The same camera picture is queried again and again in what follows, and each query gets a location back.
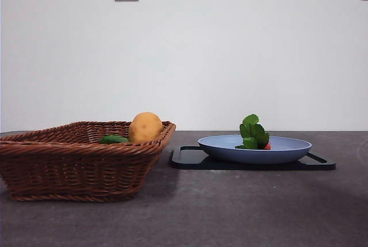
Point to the brown wicker basket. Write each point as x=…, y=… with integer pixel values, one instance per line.
x=72, y=172

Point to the black flat tray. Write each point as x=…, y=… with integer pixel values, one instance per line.
x=189, y=162

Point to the green chili pepper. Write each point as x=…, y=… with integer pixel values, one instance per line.
x=113, y=139

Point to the blue round plate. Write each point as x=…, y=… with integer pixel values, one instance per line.
x=230, y=152

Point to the yellow-brown potato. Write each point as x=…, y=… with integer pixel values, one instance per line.
x=145, y=127

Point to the orange carrot with green leaves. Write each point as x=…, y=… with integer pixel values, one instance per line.
x=253, y=133

